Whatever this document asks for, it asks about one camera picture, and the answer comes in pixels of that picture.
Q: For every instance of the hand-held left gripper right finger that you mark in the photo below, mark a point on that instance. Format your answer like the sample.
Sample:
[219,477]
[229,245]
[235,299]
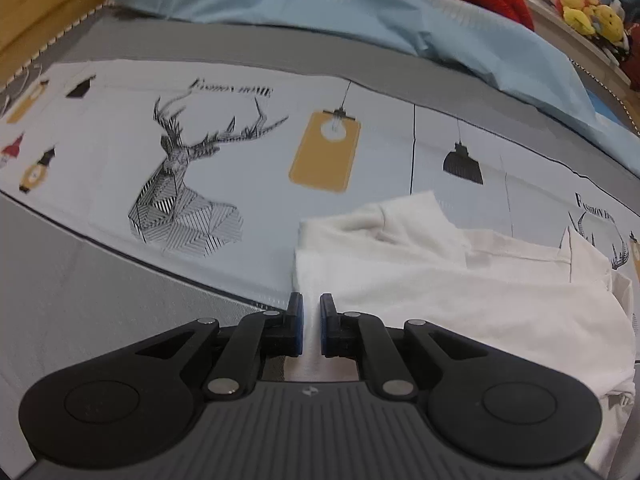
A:
[325,325]

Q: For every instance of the tan bed frame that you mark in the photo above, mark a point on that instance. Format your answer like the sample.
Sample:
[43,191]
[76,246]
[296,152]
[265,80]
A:
[40,0]

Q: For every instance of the light blue quilt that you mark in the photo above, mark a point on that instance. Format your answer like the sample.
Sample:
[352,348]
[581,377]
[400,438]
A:
[360,15]

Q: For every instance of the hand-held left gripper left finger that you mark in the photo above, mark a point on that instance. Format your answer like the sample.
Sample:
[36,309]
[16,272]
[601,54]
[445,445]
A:
[297,325]

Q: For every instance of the yellow plush toys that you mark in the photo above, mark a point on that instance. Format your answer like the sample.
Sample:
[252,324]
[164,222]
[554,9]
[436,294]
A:
[590,10]

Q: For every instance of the grey studded ledge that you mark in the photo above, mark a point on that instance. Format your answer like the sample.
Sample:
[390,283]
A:
[560,30]

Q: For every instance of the grey printed bed sheet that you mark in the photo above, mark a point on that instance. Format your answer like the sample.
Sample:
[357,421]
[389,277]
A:
[225,110]

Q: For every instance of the white small garment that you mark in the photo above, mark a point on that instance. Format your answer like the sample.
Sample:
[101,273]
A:
[450,300]

